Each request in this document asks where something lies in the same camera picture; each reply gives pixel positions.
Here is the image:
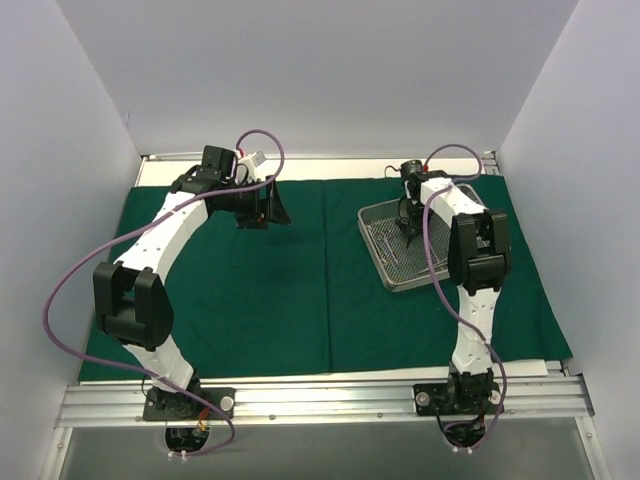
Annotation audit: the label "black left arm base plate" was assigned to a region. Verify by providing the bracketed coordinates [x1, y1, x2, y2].
[142, 387, 236, 422]

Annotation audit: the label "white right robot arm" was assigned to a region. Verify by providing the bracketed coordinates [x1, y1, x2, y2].
[395, 171, 511, 413]

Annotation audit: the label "aluminium frame rail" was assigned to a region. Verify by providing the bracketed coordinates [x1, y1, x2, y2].
[57, 373, 594, 428]

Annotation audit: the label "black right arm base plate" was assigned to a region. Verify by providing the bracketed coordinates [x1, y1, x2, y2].
[412, 382, 504, 417]

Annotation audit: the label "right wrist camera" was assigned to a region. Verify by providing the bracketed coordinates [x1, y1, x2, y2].
[399, 159, 426, 182]

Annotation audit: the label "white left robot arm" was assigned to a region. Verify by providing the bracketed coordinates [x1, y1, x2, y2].
[93, 167, 291, 419]

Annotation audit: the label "silver haemostat clamp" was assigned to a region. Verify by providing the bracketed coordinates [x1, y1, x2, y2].
[418, 259, 448, 275]

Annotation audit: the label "silver forceps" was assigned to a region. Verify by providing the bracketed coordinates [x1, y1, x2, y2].
[373, 229, 399, 266]

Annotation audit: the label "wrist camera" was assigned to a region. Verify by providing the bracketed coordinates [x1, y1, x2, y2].
[196, 145, 266, 184]
[399, 159, 426, 182]

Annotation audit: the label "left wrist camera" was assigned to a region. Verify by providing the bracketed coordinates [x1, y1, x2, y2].
[196, 145, 266, 184]

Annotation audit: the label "metal mesh instrument tray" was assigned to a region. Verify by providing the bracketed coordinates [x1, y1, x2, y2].
[357, 184, 484, 292]

